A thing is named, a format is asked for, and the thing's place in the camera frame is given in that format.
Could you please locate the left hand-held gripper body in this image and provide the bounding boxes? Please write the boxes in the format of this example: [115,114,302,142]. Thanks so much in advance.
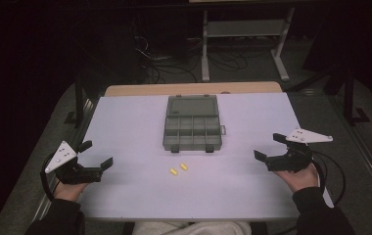
[44,140,104,186]

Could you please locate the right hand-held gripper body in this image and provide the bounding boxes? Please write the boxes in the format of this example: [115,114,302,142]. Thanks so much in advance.
[266,127,334,173]

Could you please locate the grey plastic compartment box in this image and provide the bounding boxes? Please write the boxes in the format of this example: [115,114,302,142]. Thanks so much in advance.
[162,94,228,154]

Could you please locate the person's left hand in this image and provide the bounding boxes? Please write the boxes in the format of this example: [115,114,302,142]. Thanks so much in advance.
[53,180,89,203]

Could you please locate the person's right hand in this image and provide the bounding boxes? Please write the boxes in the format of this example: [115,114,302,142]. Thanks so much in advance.
[273,163,320,194]

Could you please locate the black metal stand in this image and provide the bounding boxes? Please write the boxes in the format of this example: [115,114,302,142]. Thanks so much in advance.
[324,63,371,127]
[64,72,89,129]

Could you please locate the wooden table board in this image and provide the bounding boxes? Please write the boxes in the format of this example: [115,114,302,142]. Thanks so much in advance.
[104,80,284,98]

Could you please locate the white metal stand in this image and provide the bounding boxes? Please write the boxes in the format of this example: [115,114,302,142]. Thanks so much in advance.
[201,6,297,83]

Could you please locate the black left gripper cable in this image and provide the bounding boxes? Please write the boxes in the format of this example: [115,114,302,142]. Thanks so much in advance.
[39,152,58,202]

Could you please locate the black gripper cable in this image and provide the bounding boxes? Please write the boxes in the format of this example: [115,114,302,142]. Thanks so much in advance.
[310,149,348,208]
[39,152,58,202]

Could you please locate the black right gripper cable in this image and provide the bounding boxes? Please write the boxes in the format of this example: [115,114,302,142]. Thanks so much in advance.
[310,149,348,208]

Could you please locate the black floor cables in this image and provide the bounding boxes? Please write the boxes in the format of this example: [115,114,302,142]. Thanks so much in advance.
[129,19,199,84]

